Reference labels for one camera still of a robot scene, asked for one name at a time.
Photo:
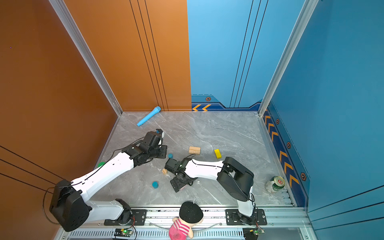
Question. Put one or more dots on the green circuit board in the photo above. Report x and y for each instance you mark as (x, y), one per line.
(123, 234)

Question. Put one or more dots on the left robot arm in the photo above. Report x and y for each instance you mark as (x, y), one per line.
(71, 203)

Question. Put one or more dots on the right small circuit board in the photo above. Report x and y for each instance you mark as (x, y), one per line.
(258, 232)

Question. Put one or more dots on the yellow wood block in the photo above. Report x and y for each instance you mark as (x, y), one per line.
(217, 153)

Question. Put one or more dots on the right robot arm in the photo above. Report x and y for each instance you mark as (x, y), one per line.
(235, 178)

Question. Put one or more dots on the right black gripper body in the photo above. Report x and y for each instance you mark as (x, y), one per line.
(179, 183)

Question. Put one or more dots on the large teal cylinder block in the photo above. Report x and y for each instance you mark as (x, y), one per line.
(155, 184)

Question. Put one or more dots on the doll with black hat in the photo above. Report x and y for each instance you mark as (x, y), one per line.
(190, 215)

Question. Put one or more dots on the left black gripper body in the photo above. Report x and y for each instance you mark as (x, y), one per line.
(160, 152)

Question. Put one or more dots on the blue toy microphone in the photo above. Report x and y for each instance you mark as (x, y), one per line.
(155, 111)

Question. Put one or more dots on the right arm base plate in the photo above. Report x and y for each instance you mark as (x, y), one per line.
(258, 218)

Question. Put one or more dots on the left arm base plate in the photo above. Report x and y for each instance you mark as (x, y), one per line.
(129, 218)

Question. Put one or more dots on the green beverage can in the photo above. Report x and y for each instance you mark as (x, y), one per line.
(275, 184)

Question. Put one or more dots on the aluminium front rail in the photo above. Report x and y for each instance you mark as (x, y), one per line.
(207, 223)

